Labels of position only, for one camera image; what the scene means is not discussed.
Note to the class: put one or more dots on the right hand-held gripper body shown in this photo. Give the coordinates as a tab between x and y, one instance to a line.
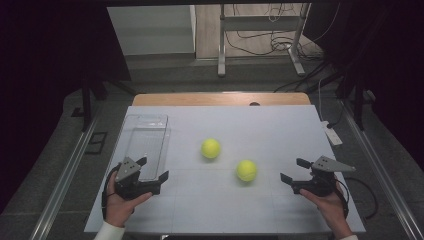
321	183

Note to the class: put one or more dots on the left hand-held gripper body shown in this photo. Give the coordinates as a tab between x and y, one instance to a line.
128	186

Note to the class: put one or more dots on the clear plastic container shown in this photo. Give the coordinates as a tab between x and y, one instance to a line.
148	140

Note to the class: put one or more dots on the yellow tennis ball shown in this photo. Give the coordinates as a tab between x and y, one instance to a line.
246	170
210	148

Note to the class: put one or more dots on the person's left hand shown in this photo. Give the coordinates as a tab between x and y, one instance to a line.
118	210

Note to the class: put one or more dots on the person's right hand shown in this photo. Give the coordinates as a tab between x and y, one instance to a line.
331	210

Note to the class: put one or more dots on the white power strip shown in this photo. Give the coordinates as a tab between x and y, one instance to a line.
332	135

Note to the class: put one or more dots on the black table grommet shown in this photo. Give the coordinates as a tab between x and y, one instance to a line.
254	104

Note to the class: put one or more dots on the black metal stand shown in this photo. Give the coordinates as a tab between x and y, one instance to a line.
86	103
359	106

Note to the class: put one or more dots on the wooden table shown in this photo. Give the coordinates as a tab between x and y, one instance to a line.
200	99

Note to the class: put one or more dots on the dark curtain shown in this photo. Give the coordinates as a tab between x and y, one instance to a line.
393	66
40	66

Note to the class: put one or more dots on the white cabinet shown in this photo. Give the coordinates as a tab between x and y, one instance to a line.
150	30

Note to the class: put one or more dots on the aluminium floor rail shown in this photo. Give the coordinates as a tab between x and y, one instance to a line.
63	186
390	186

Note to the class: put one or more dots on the white metal desk frame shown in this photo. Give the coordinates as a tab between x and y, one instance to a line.
260	23

